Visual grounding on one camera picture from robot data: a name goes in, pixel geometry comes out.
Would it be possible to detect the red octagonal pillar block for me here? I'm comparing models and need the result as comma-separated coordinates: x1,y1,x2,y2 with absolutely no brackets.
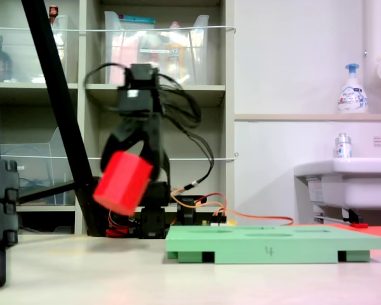
92,151,154,217

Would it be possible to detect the pink pouch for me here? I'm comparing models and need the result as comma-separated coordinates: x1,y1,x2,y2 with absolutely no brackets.
109,34,140,85

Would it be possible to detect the pink-capped orange bottle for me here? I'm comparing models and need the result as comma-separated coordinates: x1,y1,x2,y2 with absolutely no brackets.
164,21,191,85

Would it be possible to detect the large clear storage bin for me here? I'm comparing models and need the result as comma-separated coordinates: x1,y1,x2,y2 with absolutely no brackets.
104,11,210,86

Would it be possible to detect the black tripod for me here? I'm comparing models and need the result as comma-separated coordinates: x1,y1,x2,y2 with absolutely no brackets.
17,0,110,238

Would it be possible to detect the empty clear plastic bin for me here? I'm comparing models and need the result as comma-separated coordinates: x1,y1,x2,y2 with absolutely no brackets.
0,126,77,206

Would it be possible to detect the beige shelf unit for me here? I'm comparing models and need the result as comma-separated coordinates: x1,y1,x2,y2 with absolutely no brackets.
0,0,236,236

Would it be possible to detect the red clamp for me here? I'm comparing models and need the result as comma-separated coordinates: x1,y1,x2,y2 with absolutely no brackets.
106,225,137,238

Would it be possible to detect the circuit board with connectors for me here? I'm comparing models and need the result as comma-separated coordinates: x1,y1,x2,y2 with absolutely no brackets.
201,217,236,227

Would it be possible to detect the blue-edged pouch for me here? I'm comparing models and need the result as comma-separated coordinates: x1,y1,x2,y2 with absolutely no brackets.
119,14,156,30

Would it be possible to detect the clear bin with bottles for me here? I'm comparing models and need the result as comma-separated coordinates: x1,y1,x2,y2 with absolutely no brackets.
0,15,74,84

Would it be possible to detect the notched black stack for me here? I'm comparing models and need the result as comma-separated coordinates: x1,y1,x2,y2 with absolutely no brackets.
0,158,20,288

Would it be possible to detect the dark glass bottle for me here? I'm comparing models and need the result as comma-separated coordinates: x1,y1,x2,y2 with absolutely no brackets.
0,34,13,83

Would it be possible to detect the brown bottle with red cap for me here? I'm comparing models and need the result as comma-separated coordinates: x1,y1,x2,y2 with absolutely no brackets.
48,5,66,61

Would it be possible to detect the green shape-sorting board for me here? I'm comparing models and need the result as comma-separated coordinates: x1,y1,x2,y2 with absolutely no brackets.
165,224,381,264

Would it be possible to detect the small clear sanitizer bottle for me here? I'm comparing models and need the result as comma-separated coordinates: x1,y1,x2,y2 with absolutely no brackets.
334,132,353,159

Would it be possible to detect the white blue soap pump bottle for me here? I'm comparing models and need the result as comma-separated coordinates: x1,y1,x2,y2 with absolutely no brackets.
337,63,369,114

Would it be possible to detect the white sink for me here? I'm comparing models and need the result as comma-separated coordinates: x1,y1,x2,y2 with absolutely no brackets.
293,158,381,210

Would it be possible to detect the orange and red wire loop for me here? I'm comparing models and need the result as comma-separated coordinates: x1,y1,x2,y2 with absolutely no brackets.
107,209,137,229

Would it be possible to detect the orange cable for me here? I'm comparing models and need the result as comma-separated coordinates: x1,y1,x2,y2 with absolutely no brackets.
170,190,295,227

